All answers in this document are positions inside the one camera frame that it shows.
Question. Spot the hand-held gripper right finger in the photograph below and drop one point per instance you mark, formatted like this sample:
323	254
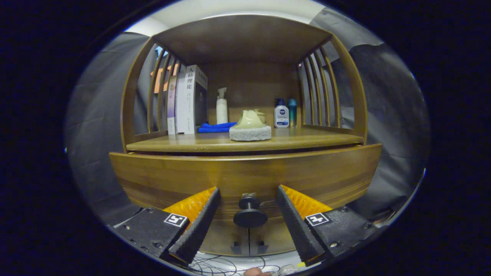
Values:
295	226

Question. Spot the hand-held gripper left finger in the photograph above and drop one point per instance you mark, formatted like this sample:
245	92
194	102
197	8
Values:
201	226

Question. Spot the wooden drawer with black knob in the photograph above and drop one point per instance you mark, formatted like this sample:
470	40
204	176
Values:
230	172

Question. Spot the wooden cabinet door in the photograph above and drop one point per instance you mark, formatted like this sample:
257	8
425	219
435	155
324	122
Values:
272	237
226	237

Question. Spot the wooden countertop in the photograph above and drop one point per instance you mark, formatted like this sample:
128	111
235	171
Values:
307	138

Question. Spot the wooden cabinet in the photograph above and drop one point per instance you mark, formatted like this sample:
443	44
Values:
241	38

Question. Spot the blue cloth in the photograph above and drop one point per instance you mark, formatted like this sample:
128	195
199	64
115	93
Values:
215	127

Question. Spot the white lotion bottle blue cap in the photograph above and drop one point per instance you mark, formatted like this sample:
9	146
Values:
281	119

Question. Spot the teal bottle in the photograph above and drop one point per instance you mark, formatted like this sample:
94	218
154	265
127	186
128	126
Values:
292	115

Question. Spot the white pump bottle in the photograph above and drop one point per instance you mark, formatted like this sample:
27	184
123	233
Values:
222	115

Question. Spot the thick white book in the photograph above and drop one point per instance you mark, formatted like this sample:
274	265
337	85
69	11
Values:
190	111

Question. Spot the lidded ceramic tea cup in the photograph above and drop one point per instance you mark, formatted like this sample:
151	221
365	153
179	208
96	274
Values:
262	115

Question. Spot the thin white book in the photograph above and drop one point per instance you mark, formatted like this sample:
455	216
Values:
180	111

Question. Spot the thin purple book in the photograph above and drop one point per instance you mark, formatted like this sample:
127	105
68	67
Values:
172	111

